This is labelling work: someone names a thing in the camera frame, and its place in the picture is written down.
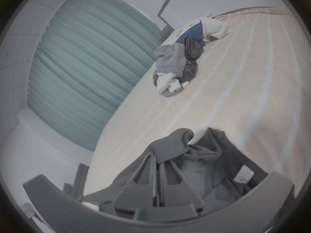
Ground pile of clothes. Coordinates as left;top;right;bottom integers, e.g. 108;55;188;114
153;13;234;98

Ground black T-shirt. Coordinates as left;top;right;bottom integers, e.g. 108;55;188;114
81;128;295;215

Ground grey bedside table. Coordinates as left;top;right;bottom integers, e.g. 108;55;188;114
159;26;174;40

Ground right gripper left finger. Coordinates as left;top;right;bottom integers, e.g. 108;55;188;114
114;153;158;214

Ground bed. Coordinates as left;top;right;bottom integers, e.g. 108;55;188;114
83;0;309;203

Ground blue-green curtain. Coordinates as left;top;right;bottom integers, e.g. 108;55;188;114
25;51;117;153
34;0;163;111

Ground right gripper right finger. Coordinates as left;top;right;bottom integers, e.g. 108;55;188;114
159;159;204;212

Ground white printed pillow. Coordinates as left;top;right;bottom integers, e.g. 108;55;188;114
161;15;212;47

